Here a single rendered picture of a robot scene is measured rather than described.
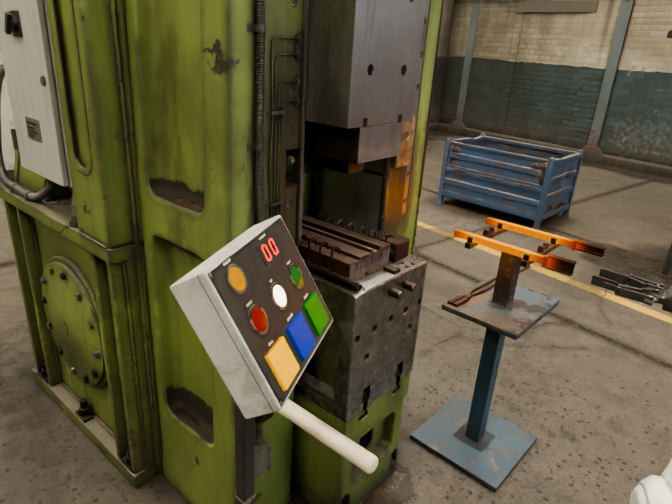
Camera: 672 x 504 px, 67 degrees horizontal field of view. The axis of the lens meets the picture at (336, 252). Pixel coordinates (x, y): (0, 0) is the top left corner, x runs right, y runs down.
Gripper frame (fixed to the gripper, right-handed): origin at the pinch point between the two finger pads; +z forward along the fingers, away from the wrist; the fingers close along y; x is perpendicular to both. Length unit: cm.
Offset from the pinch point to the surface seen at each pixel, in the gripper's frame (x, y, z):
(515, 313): -26.2, 6.7, 27.1
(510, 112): -36, 764, 381
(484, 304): -26.2, 4.2, 38.4
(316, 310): 8, -92, 35
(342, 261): 4, -61, 55
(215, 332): 15, -120, 32
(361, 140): 39, -60, 52
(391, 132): 40, -46, 53
